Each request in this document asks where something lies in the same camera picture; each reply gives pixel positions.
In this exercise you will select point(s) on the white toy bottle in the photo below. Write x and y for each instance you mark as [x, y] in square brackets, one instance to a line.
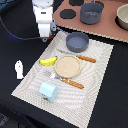
[19, 69]

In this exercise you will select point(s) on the wooden handled toy fork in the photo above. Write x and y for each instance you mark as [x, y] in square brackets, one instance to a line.
[66, 80]

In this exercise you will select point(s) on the beige bowl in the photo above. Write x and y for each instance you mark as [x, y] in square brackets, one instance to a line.
[122, 14]

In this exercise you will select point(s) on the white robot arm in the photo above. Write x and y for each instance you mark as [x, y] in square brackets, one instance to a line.
[42, 3]

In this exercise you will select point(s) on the black rear burner disc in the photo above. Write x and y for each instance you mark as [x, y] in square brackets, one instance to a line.
[76, 2]

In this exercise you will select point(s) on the light blue milk carton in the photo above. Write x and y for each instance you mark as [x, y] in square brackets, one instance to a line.
[48, 91]

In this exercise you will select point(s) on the grey pot on stove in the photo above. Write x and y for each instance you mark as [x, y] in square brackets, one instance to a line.
[90, 13]

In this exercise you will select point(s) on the grey toy pan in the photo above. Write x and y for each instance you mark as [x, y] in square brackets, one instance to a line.
[76, 42]

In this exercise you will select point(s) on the black stove burner disc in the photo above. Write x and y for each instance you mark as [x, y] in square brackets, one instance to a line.
[67, 14]

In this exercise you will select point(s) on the yellow toy banana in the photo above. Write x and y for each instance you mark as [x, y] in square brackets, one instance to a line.
[48, 62]

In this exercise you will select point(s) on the beige woven placemat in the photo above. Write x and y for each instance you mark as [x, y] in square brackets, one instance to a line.
[72, 104]

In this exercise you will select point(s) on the wooden handled toy knife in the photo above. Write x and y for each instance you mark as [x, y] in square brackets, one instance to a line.
[79, 56]

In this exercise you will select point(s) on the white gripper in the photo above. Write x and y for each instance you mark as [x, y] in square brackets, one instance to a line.
[45, 21]

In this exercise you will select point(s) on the beige wooden plate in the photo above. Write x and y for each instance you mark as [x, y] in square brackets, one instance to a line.
[67, 66]

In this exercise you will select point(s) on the pink toy stove board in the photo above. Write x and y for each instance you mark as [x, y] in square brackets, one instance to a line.
[106, 27]

